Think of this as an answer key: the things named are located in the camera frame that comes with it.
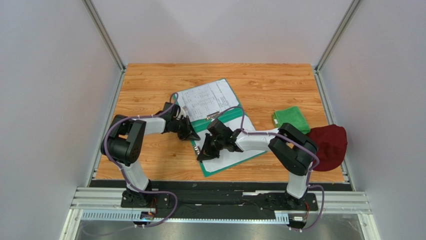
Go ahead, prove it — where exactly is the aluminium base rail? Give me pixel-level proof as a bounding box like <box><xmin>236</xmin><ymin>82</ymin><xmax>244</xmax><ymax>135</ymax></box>
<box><xmin>70</xmin><ymin>187</ymin><xmax>372</xmax><ymax>224</ymax></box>

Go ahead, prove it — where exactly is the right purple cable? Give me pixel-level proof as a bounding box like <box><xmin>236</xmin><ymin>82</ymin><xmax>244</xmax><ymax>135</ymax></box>
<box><xmin>216</xmin><ymin>106</ymin><xmax>325</xmax><ymax>232</ymax></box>

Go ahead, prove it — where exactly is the white paper sheet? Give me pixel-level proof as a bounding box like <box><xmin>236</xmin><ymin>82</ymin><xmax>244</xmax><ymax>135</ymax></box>
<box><xmin>192</xmin><ymin>116</ymin><xmax>266</xmax><ymax>177</ymax></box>

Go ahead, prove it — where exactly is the printed paper sheet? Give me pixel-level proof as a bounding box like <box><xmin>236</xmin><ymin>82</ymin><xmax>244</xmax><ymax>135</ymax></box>
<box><xmin>177</xmin><ymin>78</ymin><xmax>240</xmax><ymax>122</ymax></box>

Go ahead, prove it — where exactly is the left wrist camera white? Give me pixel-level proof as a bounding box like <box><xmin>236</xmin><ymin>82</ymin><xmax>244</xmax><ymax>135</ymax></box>
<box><xmin>177</xmin><ymin>105</ymin><xmax>188</xmax><ymax>119</ymax></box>

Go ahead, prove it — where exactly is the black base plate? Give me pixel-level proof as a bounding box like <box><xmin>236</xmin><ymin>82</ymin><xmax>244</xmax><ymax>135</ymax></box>
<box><xmin>120</xmin><ymin>181</ymin><xmax>321</xmax><ymax>220</ymax></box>

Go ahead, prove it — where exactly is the green folded cloth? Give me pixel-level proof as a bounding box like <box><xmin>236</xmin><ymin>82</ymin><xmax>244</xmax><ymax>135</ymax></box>
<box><xmin>272</xmin><ymin>106</ymin><xmax>311</xmax><ymax>134</ymax></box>

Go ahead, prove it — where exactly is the purple cable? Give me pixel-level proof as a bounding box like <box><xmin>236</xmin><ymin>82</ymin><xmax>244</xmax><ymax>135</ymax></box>
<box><xmin>216</xmin><ymin>106</ymin><xmax>325</xmax><ymax>232</ymax></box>
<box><xmin>103</xmin><ymin>92</ymin><xmax>179</xmax><ymax>229</ymax></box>

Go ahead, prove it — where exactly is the aluminium frame post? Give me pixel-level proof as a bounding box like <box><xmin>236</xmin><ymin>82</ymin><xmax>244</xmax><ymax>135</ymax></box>
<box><xmin>314</xmin><ymin>0</ymin><xmax>363</xmax><ymax>73</ymax></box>
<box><xmin>82</xmin><ymin>0</ymin><xmax>126</xmax><ymax>73</ymax></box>

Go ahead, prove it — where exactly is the metal folder clip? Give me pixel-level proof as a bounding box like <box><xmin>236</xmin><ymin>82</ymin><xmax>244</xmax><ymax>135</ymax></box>
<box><xmin>193</xmin><ymin>145</ymin><xmax>201</xmax><ymax>156</ymax></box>

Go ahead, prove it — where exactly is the left aluminium frame post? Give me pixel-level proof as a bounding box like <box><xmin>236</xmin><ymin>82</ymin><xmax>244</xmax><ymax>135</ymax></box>
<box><xmin>82</xmin><ymin>0</ymin><xmax>126</xmax><ymax>73</ymax></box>

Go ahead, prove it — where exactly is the green file folder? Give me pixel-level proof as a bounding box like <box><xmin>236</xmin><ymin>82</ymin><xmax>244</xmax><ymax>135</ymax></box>
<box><xmin>174</xmin><ymin>78</ymin><xmax>265</xmax><ymax>177</ymax></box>

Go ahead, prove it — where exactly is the dark red hat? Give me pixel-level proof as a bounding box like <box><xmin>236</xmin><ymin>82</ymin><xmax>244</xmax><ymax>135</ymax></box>
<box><xmin>307</xmin><ymin>124</ymin><xmax>348</xmax><ymax>172</ymax></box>

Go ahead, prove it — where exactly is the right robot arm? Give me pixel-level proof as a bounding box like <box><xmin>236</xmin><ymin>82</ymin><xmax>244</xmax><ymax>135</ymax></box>
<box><xmin>197</xmin><ymin>119</ymin><xmax>319</xmax><ymax>209</ymax></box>

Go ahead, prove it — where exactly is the metal folder clamp bar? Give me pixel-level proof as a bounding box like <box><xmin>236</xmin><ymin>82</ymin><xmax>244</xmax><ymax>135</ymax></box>
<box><xmin>205</xmin><ymin>111</ymin><xmax>220</xmax><ymax>120</ymax></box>

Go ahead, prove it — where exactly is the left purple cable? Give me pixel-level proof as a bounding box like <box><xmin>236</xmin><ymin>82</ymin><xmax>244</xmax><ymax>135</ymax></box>
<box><xmin>103</xmin><ymin>92</ymin><xmax>179</xmax><ymax>229</ymax></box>

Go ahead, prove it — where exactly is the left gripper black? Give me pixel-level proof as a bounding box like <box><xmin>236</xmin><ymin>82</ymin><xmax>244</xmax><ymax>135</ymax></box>
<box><xmin>171</xmin><ymin>115</ymin><xmax>200</xmax><ymax>141</ymax></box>

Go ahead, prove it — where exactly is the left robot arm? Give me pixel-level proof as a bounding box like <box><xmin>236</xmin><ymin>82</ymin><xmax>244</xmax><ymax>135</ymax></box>
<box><xmin>100</xmin><ymin>102</ymin><xmax>200</xmax><ymax>208</ymax></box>

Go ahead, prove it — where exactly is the right aluminium frame post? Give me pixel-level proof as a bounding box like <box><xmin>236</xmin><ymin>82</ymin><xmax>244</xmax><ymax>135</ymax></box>
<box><xmin>314</xmin><ymin>0</ymin><xmax>363</xmax><ymax>73</ymax></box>

